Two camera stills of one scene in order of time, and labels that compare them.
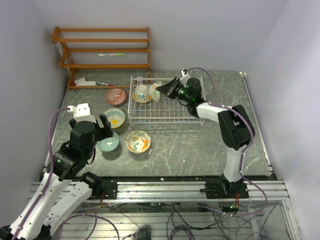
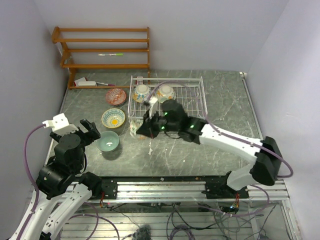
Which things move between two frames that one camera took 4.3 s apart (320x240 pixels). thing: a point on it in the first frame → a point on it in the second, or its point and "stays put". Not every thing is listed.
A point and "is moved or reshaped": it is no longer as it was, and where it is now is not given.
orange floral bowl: x=138 y=141 → x=134 y=124
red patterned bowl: x=116 y=96 stays put
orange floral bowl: x=154 y=92 is moved or reshaped
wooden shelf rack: x=55 y=33 stays put
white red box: x=83 y=82 stays put
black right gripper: x=169 y=89 → x=146 y=128
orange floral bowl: x=142 y=94 stays put
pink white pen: x=108 y=84 stays put
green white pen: x=113 y=54 stays put
